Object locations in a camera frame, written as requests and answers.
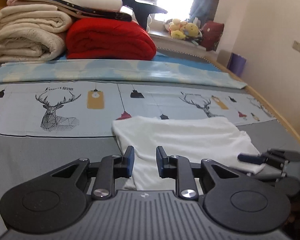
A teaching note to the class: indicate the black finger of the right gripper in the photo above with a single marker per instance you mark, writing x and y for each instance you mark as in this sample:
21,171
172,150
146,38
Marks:
264,158
288,155

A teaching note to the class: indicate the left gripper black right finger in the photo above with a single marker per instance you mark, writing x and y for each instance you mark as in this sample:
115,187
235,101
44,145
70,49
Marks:
231,199

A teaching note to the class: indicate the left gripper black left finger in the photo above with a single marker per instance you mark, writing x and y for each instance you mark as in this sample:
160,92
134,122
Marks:
59,198

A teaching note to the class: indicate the white t-shirt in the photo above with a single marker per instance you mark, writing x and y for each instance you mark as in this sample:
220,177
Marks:
213,138

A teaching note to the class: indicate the grey deer print bedsheet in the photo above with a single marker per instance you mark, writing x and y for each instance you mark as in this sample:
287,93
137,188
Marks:
44,125

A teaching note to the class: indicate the purple bin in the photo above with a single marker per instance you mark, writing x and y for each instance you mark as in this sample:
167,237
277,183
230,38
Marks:
236,64

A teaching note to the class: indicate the blue leaf pattern folded sheet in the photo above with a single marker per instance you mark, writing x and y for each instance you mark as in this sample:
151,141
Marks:
115,70

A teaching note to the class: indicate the dark red plush cushion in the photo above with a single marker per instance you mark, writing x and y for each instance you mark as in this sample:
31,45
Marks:
212,32

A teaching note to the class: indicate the yellow plush toys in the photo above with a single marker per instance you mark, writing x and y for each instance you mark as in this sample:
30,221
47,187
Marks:
182,30

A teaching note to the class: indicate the red folded blanket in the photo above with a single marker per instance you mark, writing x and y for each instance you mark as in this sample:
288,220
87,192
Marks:
101,38

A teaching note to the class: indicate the cream folded blanket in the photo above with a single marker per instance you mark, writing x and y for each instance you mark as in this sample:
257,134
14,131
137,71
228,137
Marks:
32,32

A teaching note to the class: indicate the blue curtain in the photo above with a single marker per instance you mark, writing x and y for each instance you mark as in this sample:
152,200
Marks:
203,11

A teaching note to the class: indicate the white folded cloth dark trim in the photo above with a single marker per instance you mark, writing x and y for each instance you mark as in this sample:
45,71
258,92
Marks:
86,8

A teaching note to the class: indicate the wall socket plate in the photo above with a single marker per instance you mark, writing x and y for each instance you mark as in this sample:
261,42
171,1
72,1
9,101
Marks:
296,46

